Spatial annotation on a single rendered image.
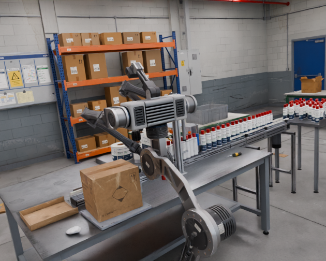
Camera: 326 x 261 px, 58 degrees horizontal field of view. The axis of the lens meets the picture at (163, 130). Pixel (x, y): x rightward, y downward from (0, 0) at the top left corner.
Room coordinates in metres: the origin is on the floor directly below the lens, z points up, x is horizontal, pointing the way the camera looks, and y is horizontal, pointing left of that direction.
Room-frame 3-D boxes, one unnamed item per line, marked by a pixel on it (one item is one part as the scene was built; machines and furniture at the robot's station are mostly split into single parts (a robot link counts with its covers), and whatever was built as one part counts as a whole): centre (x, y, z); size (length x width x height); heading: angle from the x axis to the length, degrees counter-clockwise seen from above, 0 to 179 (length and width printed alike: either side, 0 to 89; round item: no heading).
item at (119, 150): (2.72, 0.42, 0.95); 0.20 x 0.20 x 0.14
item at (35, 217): (1.78, 0.80, 0.85); 0.30 x 0.26 x 0.04; 128
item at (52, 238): (2.47, 0.23, 0.82); 2.10 x 1.31 x 0.02; 128
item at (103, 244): (2.47, 0.23, 0.40); 2.04 x 1.25 x 0.81; 128
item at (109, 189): (1.75, 0.37, 0.99); 0.30 x 0.24 x 0.27; 122
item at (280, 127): (3.25, -1.10, 0.47); 1.17 x 0.38 x 0.94; 128
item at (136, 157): (2.57, 0.25, 1.03); 0.09 x 0.09 x 0.30
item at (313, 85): (6.94, -3.63, 0.97); 0.47 x 0.41 x 0.37; 119
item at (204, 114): (4.63, -0.73, 0.91); 0.60 x 0.40 x 0.22; 127
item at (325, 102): (3.81, -2.01, 0.98); 0.57 x 0.46 x 0.21; 38
